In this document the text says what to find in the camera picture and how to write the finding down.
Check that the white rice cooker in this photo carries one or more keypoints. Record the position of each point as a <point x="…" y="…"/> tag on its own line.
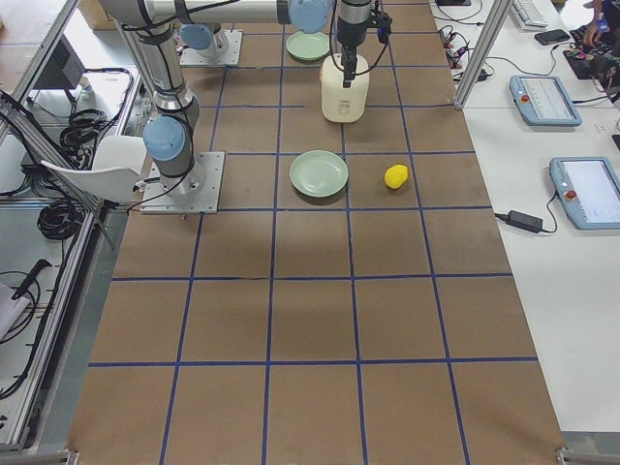
<point x="343" y="104"/>

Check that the green plate far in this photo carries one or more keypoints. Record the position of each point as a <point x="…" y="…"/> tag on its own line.
<point x="308" y="47"/>

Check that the green plate near lemon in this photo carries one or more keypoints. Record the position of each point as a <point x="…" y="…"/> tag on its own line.
<point x="318" y="173"/>

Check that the yellow toy pepper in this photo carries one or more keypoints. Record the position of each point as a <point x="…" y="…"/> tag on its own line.
<point x="396" y="176"/>

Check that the white keyboard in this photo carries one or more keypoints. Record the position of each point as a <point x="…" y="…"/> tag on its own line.
<point x="527" y="16"/>

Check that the teach pendant upper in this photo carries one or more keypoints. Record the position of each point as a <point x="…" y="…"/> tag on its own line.
<point x="544" y="101"/>

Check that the teach pendant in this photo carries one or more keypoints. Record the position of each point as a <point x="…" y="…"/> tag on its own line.
<point x="588" y="190"/>
<point x="544" y="101"/>

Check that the black smartphone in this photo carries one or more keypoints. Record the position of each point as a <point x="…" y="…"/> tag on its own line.
<point x="552" y="37"/>

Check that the black power adapter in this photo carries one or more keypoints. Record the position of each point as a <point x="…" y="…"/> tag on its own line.
<point x="524" y="221"/>

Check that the white plastic chair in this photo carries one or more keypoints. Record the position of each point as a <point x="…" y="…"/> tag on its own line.
<point x="115" y="169"/>

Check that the cardboard box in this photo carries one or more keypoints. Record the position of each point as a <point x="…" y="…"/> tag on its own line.
<point x="95" y="16"/>

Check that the teach pendant lower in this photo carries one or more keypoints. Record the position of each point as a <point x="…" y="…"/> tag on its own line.
<point x="588" y="190"/>

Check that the aluminium frame post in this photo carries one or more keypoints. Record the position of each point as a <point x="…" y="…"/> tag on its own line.
<point x="491" y="28"/>

